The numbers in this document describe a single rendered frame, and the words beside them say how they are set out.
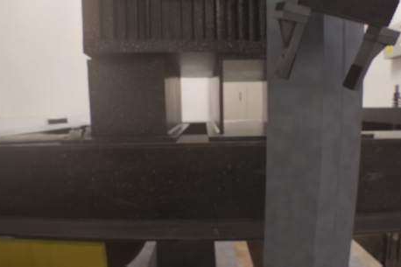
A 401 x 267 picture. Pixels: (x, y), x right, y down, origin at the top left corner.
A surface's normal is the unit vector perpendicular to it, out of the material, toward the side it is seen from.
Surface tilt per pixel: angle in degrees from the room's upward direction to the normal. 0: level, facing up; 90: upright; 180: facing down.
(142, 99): 90
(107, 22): 90
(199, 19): 90
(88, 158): 90
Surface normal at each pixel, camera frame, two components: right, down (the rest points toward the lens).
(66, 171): -0.02, 0.11
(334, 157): 0.21, 0.11
